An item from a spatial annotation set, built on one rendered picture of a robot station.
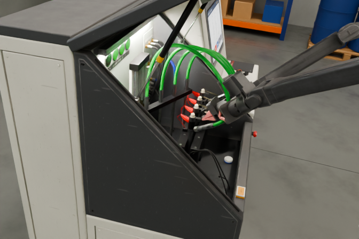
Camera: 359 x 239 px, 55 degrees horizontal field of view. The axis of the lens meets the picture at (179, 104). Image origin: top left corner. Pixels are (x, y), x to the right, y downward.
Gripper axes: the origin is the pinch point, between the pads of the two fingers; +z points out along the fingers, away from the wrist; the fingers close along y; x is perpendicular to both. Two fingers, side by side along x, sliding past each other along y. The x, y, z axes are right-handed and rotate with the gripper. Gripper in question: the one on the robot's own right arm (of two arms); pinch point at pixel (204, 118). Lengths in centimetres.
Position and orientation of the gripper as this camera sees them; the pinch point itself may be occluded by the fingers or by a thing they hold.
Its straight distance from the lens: 140.2
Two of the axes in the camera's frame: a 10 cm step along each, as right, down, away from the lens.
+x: -4.7, 4.0, -7.8
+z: -6.7, 4.1, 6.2
